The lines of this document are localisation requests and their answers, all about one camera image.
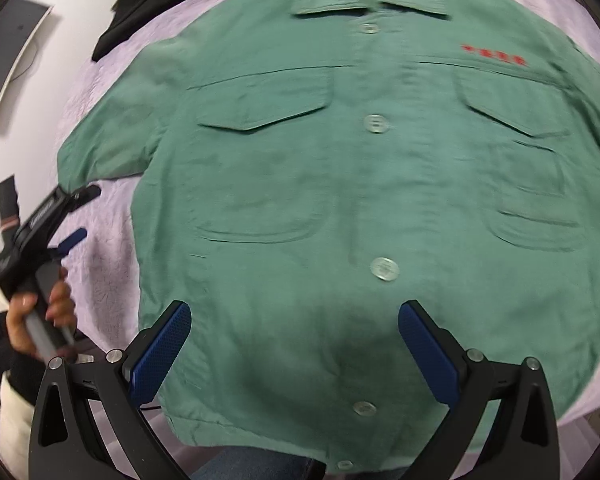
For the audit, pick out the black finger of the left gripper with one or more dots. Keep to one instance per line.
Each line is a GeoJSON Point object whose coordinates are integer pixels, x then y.
{"type": "Point", "coordinates": [84, 195]}

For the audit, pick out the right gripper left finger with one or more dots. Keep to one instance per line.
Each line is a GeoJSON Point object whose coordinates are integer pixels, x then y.
{"type": "Point", "coordinates": [65, 442]}

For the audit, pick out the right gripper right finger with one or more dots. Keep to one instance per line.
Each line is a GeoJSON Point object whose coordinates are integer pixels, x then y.
{"type": "Point", "coordinates": [522, 442]}

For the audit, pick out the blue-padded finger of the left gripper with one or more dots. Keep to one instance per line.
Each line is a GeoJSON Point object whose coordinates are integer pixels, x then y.
{"type": "Point", "coordinates": [71, 241]}

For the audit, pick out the green button-up shirt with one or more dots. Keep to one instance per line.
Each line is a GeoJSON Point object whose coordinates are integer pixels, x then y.
{"type": "Point", "coordinates": [350, 199]}

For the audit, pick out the person's left hand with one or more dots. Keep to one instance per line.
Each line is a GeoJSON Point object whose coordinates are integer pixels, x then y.
{"type": "Point", "coordinates": [61, 312]}

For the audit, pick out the lilac plush bed blanket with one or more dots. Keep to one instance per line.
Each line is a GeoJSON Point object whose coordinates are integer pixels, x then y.
{"type": "Point", "coordinates": [105, 239]}

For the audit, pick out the white framed monitor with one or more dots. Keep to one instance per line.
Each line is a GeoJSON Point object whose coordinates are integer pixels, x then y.
{"type": "Point", "coordinates": [19, 22]}

